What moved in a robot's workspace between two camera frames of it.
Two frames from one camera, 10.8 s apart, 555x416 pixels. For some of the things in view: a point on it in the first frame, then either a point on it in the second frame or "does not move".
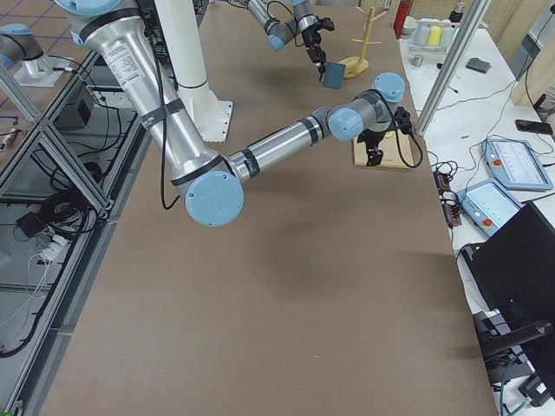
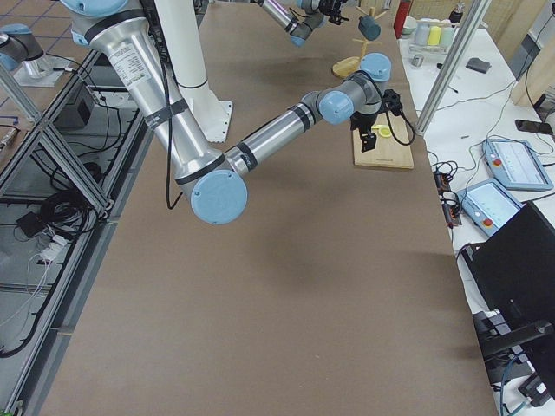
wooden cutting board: x=396 y=148 does not move
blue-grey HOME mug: x=334 y=75 to x=368 y=27
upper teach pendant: x=515 y=164 does not move
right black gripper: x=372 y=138 to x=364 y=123
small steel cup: x=417 y=60 does not move
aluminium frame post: x=475 y=14 does not move
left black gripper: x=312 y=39 to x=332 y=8
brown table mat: x=337 y=290 does not move
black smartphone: x=533 y=126 does not move
